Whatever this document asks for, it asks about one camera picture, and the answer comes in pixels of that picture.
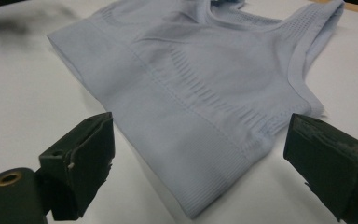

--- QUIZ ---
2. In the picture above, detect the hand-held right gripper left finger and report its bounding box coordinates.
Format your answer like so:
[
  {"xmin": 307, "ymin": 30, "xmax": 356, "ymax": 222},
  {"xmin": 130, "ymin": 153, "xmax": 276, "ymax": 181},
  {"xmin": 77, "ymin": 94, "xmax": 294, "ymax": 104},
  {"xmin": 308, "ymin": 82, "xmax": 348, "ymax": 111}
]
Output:
[{"xmin": 38, "ymin": 111, "xmax": 116, "ymax": 222}]

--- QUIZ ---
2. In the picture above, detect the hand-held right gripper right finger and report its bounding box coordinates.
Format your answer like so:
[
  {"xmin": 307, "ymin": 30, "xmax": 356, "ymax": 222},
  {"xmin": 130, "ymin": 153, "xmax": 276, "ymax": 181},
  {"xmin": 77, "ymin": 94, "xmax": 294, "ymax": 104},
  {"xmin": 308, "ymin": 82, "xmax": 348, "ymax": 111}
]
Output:
[{"xmin": 282, "ymin": 113, "xmax": 358, "ymax": 224}]

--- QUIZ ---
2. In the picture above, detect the light blue sports bra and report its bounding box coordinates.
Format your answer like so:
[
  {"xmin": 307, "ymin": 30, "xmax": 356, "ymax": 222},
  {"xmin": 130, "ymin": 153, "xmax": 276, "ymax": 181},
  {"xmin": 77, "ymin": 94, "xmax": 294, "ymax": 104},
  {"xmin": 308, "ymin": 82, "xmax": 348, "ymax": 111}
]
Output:
[{"xmin": 47, "ymin": 0, "xmax": 346, "ymax": 219}]

